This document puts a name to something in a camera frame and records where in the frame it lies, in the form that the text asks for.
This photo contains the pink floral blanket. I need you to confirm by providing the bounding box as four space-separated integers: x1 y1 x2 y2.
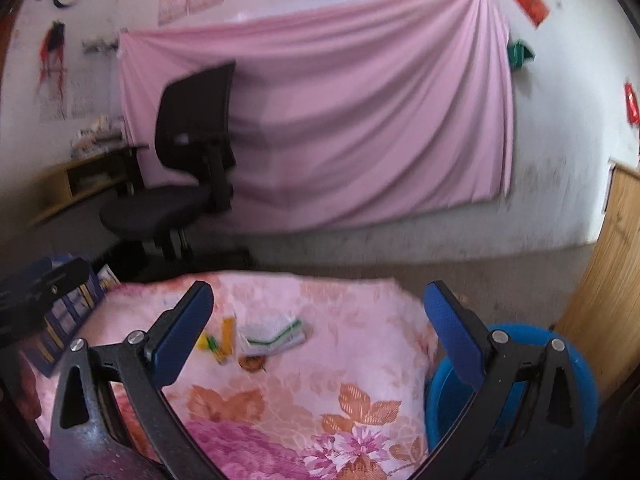
20 270 441 480

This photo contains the yellow tube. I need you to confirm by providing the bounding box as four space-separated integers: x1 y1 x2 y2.
220 315 236 366

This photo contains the wooden cabinet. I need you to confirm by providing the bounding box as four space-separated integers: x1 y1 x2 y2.
555 160 640 401

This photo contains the black office chair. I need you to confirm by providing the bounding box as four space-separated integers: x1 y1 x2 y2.
99 60 253 281

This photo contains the green hanging bag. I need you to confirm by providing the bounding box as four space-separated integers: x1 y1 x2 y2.
507 40 536 72

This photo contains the stack of books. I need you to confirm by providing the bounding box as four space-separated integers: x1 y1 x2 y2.
70 116 125 153

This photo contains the wooden shelf desk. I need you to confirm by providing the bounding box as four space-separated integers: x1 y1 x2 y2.
30 147 136 226

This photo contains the red hanging tassel ornament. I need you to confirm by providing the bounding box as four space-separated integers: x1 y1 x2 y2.
37 20 68 106

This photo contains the red hanging bag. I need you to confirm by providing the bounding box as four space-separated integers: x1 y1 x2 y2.
623 82 640 125

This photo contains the pink wall cloth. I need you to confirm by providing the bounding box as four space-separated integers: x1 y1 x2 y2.
117 0 516 233

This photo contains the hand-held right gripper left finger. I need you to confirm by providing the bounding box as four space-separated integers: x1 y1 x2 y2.
48 281 231 480

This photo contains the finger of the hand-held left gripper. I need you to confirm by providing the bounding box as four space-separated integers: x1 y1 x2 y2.
31 257 92 306

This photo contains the blue plastic basin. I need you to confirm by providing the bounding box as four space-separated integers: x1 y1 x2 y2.
425 324 600 453

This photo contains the blue cardboard box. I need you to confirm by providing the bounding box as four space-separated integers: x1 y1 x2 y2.
17 255 121 378

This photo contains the white green packet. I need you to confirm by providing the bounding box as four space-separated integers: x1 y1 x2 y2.
236 314 307 358

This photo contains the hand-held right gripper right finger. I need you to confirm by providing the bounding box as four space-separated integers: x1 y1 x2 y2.
412 280 587 480

